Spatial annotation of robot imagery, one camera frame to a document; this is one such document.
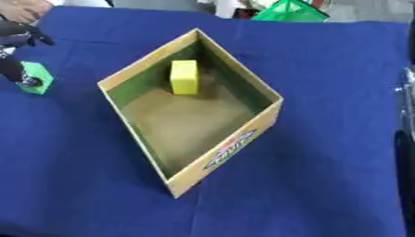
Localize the person's hand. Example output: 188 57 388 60
0 0 56 24

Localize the green mesh bag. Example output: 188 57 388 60
249 0 331 23

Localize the yellow rectangular block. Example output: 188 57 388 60
169 59 201 95

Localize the tan cardboard box green inside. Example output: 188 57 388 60
95 27 285 199

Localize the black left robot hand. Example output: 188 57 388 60
0 19 56 88

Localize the green hexagonal block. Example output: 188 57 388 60
16 60 56 95

